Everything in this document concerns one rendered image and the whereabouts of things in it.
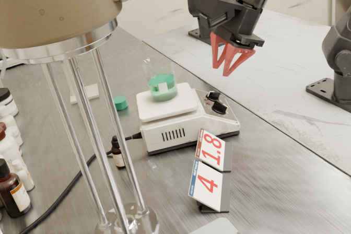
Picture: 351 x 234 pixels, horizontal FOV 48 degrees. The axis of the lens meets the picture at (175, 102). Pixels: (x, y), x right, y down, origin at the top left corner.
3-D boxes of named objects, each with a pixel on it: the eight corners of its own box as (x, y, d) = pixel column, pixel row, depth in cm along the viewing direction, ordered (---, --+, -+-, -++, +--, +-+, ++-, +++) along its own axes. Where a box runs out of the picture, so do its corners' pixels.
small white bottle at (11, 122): (23, 136, 97) (10, 105, 93) (11, 142, 95) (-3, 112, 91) (18, 132, 100) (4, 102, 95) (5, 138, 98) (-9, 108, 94)
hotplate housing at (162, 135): (225, 105, 92) (221, 75, 89) (242, 135, 81) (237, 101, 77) (133, 127, 91) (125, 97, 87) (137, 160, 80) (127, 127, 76)
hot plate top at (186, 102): (189, 85, 87) (188, 81, 87) (199, 110, 77) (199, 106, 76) (137, 97, 87) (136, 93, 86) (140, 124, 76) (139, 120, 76)
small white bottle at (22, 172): (26, 194, 77) (13, 167, 73) (19, 190, 78) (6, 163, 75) (37, 185, 78) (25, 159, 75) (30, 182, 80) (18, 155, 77)
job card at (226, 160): (232, 142, 79) (230, 126, 77) (231, 172, 71) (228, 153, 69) (202, 144, 80) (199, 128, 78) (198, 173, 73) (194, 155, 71)
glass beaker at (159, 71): (186, 94, 83) (179, 57, 79) (166, 108, 79) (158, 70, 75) (162, 88, 87) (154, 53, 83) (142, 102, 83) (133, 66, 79)
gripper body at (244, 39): (240, 46, 75) (257, 9, 72) (209, 25, 81) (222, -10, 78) (262, 49, 79) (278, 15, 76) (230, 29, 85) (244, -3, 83)
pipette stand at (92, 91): (97, 85, 116) (85, 45, 110) (99, 96, 109) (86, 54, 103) (71, 92, 115) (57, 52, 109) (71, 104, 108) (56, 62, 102)
